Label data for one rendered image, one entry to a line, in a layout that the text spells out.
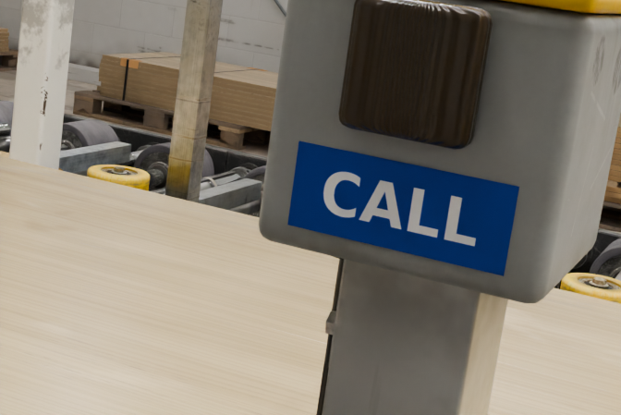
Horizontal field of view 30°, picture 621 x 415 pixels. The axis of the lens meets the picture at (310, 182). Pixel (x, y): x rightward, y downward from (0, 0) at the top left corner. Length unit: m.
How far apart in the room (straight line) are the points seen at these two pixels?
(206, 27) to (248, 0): 6.75
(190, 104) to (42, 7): 0.23
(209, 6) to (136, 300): 0.60
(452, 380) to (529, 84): 0.08
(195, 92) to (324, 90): 1.28
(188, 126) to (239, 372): 0.71
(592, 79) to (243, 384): 0.64
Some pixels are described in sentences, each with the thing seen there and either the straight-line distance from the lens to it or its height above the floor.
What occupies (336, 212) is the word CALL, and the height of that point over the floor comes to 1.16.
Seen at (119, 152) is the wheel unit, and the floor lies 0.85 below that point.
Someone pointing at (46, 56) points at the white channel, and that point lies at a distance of 1.51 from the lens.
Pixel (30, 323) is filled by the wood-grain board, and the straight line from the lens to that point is 0.95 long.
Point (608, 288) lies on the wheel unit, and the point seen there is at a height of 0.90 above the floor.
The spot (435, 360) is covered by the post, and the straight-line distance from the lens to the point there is 0.28.
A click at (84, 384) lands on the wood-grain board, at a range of 0.84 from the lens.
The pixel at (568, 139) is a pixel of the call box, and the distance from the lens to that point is 0.25.
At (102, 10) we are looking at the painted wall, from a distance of 8.88.
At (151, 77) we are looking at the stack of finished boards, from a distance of 7.19.
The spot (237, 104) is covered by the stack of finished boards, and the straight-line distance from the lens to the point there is 6.89.
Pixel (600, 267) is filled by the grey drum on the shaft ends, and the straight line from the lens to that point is 1.79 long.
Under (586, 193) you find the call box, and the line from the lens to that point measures 0.28.
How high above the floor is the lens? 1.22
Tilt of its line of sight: 11 degrees down
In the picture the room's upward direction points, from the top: 8 degrees clockwise
